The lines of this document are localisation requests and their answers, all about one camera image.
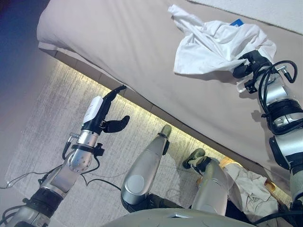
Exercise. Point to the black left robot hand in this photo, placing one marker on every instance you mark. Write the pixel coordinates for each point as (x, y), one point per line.
(97, 113)

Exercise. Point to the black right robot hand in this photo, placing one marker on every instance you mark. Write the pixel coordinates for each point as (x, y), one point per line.
(256, 61)

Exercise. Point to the white garment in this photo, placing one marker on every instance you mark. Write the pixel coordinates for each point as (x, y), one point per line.
(203, 52)

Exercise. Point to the beige garment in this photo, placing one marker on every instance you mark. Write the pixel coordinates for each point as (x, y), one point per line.
(251, 191)

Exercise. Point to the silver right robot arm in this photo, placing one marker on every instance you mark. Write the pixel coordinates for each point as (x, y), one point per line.
(277, 94)

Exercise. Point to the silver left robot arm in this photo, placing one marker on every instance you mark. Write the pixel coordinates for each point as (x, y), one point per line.
(66, 175)

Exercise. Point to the white bed sheet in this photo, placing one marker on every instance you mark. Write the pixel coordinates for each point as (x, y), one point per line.
(260, 11)

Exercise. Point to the bed with beige cover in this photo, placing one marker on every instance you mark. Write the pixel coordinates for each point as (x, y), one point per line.
(142, 47)

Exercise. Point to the brown wicker basket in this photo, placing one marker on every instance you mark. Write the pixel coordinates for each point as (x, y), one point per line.
(271, 186)

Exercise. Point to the silver left robot leg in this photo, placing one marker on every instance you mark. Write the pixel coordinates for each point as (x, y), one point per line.
(142, 170)

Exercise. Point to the silver robot leg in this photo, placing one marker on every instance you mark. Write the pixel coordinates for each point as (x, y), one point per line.
(142, 170)
(210, 186)

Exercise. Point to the silver right robot leg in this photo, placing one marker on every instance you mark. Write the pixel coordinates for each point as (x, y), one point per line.
(210, 186)

